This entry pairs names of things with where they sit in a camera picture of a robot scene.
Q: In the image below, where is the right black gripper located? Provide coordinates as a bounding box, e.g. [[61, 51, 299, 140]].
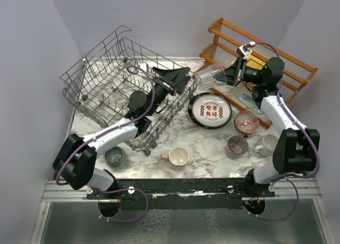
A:
[[212, 57, 265, 87]]

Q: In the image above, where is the grey wire dish rack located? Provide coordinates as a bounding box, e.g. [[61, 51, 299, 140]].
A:
[[61, 25, 196, 156]]

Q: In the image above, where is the orange wooden shelf rack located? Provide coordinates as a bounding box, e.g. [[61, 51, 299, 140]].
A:
[[200, 18, 317, 132]]

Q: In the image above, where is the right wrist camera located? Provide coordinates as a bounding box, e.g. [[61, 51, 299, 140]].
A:
[[236, 41, 256, 59]]

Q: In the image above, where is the clear drinking glass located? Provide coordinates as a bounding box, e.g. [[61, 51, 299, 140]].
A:
[[195, 63, 225, 90]]

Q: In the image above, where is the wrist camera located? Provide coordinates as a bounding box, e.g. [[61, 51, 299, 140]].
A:
[[139, 62, 149, 72], [236, 41, 256, 59]]

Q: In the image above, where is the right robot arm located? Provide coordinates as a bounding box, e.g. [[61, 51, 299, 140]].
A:
[[213, 57, 320, 197]]

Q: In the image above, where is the black mounting base bar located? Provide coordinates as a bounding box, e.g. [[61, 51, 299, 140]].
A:
[[87, 177, 275, 210]]

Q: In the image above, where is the pink cream mug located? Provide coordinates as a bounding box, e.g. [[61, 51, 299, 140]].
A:
[[160, 147, 190, 170]]

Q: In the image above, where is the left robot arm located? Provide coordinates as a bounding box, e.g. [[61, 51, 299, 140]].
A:
[[53, 64, 191, 199]]

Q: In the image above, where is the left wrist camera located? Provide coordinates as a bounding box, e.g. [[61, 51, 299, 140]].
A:
[[139, 62, 149, 72]]

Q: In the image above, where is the dark grey mug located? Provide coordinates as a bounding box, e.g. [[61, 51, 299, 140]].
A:
[[104, 146, 127, 167]]

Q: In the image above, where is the purple mug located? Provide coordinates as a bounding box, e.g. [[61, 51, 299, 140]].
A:
[[225, 135, 249, 159]]

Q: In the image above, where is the white grey mug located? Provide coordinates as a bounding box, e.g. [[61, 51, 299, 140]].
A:
[[252, 134, 278, 157]]

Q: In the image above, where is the yellow paper card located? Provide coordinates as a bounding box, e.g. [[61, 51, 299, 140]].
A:
[[246, 55, 266, 70]]

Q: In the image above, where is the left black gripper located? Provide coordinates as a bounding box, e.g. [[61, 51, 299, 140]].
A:
[[146, 66, 191, 117]]

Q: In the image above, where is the red patterned glass bowl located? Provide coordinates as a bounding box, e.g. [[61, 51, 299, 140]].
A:
[[234, 111, 260, 134]]

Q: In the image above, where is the black rimmed printed plate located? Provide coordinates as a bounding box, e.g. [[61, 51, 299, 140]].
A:
[[188, 92, 232, 129]]

